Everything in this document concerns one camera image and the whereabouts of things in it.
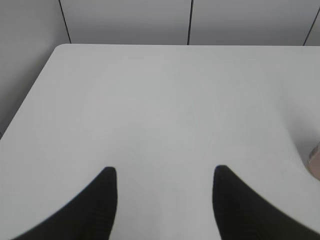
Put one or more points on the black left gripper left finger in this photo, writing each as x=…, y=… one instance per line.
x=90, y=215

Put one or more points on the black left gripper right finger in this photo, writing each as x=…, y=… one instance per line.
x=242, y=214

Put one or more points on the pink label tea bottle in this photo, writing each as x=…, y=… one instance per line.
x=313, y=163

